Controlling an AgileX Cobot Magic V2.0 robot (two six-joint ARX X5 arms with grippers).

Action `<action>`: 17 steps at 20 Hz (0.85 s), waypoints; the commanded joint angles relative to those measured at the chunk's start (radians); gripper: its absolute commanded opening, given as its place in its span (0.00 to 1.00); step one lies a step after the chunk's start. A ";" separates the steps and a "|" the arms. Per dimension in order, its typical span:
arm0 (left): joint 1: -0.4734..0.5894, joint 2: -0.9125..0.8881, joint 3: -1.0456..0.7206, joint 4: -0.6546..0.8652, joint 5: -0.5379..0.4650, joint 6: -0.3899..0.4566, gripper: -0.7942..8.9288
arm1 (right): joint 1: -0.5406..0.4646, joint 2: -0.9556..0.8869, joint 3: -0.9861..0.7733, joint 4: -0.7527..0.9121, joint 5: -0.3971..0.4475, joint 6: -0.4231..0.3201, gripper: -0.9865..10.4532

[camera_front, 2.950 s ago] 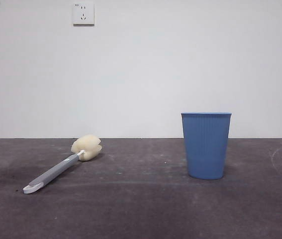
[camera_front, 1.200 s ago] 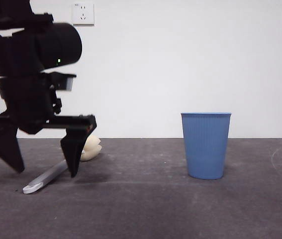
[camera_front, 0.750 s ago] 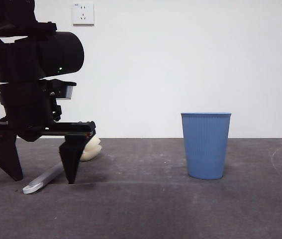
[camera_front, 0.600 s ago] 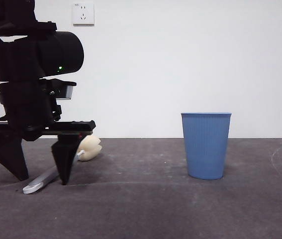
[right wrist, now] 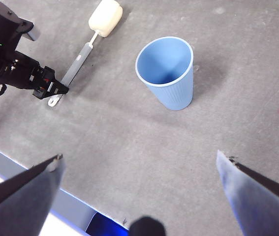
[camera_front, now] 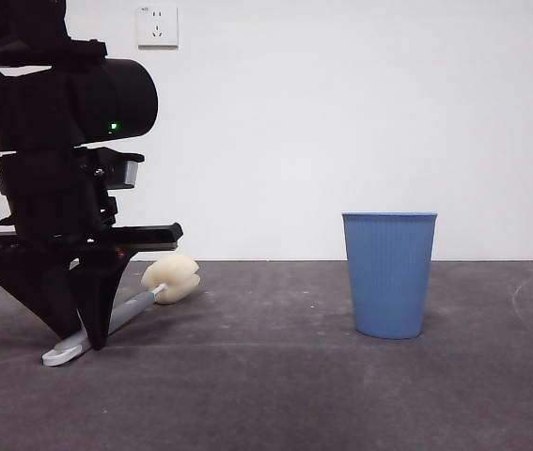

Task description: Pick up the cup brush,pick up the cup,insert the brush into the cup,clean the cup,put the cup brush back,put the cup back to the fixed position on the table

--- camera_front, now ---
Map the grey-handled sponge cup brush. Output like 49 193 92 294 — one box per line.
41 253 201 368

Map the blue ribbed plastic cup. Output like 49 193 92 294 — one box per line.
341 211 439 340

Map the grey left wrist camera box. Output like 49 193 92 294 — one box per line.
105 158 144 190

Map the white wall socket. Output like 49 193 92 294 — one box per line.
136 5 179 49

